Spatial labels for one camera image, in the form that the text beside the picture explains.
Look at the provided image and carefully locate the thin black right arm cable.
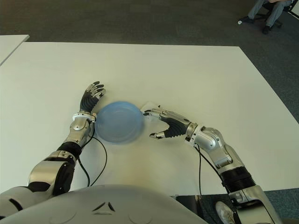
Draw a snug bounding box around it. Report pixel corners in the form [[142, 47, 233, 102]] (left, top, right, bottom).
[[197, 143, 224, 197]]

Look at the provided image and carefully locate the thick dark left arm cable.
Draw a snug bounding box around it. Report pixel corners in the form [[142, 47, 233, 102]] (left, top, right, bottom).
[[78, 158, 91, 187]]

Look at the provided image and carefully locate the grey robot torso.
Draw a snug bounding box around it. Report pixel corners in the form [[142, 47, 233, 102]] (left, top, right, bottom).
[[1, 184, 207, 224]]

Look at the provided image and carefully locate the white side table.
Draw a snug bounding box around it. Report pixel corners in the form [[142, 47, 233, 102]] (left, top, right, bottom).
[[0, 34, 30, 66]]

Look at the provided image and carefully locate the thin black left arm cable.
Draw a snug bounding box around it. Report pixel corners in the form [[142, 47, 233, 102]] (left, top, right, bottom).
[[90, 136, 108, 187]]

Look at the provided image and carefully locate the white charger block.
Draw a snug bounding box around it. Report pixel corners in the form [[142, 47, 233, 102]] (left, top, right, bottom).
[[140, 101, 162, 123]]

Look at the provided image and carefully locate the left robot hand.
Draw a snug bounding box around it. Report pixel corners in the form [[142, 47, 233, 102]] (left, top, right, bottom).
[[79, 81, 107, 115]]

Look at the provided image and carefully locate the blue plastic plate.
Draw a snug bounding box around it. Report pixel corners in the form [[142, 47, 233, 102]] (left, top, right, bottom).
[[94, 100, 145, 146]]

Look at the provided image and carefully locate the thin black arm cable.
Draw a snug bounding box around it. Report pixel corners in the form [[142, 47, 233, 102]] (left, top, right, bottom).
[[90, 136, 108, 187], [197, 143, 224, 197]]

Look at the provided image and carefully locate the seated person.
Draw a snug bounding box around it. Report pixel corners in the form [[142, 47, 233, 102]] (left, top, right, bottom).
[[242, 0, 292, 35]]

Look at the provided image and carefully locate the black office chair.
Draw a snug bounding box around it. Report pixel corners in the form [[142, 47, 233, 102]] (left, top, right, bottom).
[[253, 1, 299, 28]]

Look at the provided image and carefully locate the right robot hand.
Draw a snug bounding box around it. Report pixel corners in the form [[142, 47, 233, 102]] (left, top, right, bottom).
[[142, 107, 199, 140]]

